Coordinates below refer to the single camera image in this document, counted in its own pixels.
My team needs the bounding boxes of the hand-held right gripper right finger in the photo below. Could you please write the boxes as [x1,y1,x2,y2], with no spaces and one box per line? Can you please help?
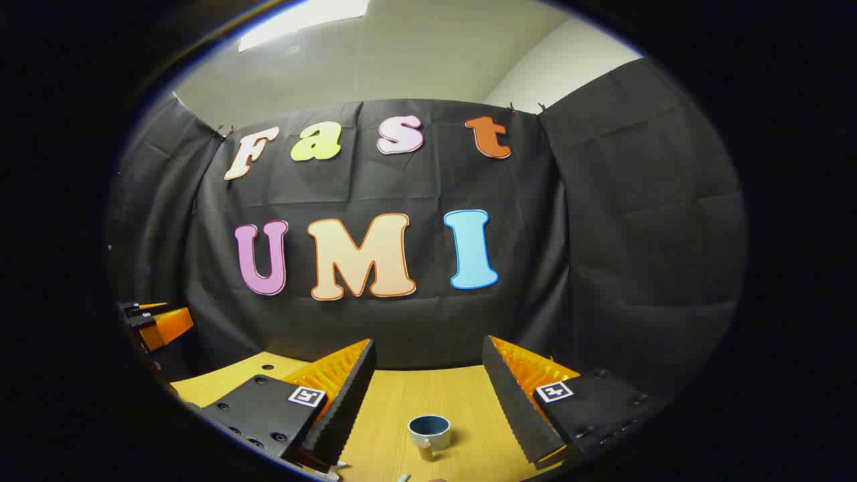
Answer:
[482,335,670,469]

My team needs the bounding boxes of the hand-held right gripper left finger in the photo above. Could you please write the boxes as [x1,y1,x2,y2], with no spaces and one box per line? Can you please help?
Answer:
[201,338,377,468]

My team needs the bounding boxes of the pale blue cup wooden handle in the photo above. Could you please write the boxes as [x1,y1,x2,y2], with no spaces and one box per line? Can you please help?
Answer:
[408,414,452,462]

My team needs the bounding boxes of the wooden desktop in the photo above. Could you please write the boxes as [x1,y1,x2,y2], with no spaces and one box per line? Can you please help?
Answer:
[171,351,583,482]

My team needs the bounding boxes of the ceiling light panel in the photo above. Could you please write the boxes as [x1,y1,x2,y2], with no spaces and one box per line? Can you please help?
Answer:
[239,0,370,52]

